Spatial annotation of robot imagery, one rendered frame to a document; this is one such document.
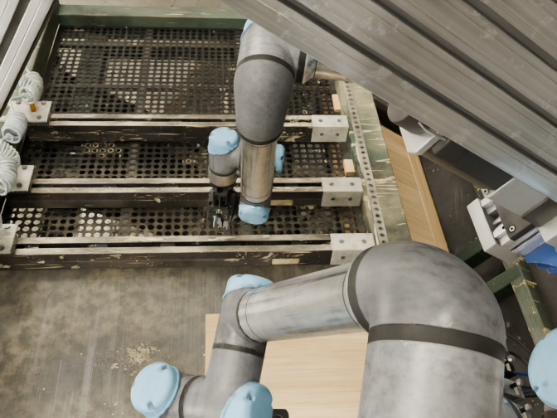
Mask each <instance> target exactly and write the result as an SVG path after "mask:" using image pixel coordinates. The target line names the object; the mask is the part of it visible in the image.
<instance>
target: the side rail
mask: <svg viewBox="0 0 557 418"><path fill-rule="evenodd" d="M57 16H58V17H59V21H60V23H59V24H60V25H64V26H106V27H186V28H228V29H244V27H245V23H246V22H247V20H248V19H247V18H246V17H243V16H242V15H240V14H239V13H237V12H235V11H233V10H232V9H230V8H210V7H140V6H104V5H69V4H61V7H60V10H59V12H58V13H57Z"/></svg>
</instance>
